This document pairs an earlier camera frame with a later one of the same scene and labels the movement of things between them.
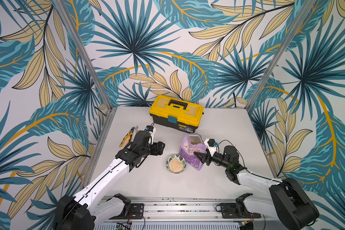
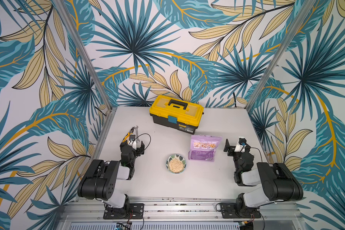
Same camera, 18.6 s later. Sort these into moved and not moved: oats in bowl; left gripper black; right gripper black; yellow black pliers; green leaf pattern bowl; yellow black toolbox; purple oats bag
Moved: right gripper black; purple oats bag; left gripper black
Not moved: green leaf pattern bowl; yellow black pliers; yellow black toolbox; oats in bowl
